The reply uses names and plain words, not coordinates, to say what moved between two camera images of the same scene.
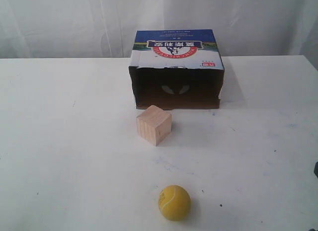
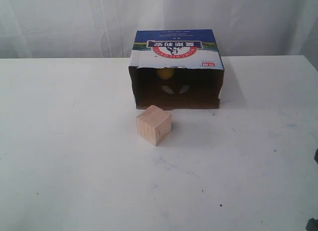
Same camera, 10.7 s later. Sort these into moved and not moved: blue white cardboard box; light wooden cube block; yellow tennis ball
Moved: yellow tennis ball
Not moved: light wooden cube block; blue white cardboard box
